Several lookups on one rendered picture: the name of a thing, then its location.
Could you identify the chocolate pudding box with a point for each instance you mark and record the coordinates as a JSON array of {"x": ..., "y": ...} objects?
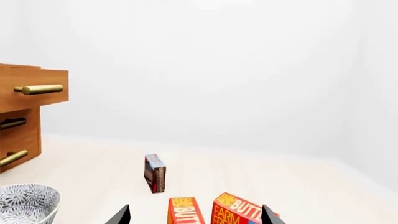
[{"x": 155, "y": 172}]

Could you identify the wooden cabinet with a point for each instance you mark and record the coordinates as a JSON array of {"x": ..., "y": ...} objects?
[{"x": 19, "y": 140}]

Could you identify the open wooden drawer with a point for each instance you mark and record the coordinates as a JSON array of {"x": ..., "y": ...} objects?
[{"x": 34, "y": 81}]

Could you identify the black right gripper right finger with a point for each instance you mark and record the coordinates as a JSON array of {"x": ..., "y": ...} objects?
[{"x": 269, "y": 217}]

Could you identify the white bowl with grey pattern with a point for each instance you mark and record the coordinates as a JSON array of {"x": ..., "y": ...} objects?
[{"x": 28, "y": 203}]

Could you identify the red butter box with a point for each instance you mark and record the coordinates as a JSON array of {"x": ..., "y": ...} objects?
[
  {"x": 234, "y": 210},
  {"x": 185, "y": 211}
]

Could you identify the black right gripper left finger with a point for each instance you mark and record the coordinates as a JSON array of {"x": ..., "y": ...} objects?
[{"x": 122, "y": 216}]

